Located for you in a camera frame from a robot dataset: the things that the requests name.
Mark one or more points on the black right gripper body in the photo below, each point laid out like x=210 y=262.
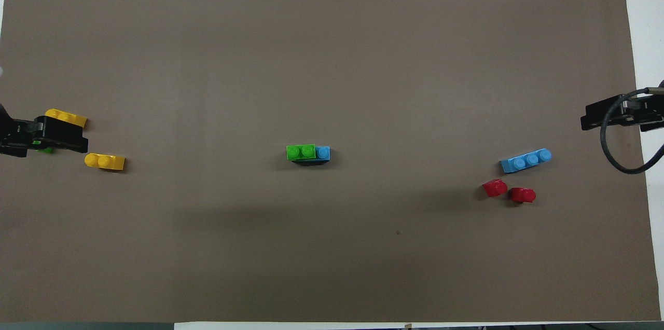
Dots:
x=651 y=112

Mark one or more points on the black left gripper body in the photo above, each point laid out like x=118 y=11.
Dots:
x=13 y=135

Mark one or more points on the green two-stud block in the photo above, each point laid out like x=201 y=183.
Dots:
x=45 y=150
x=301 y=152

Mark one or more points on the blue three-stud block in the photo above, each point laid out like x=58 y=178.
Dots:
x=323 y=153
x=525 y=161

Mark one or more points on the yellow two-stud block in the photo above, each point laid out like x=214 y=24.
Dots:
x=105 y=162
x=72 y=120

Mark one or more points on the red one-stud block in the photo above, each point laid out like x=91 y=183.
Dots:
x=523 y=195
x=495 y=188

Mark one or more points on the brown table mat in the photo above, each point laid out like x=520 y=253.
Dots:
x=332 y=60

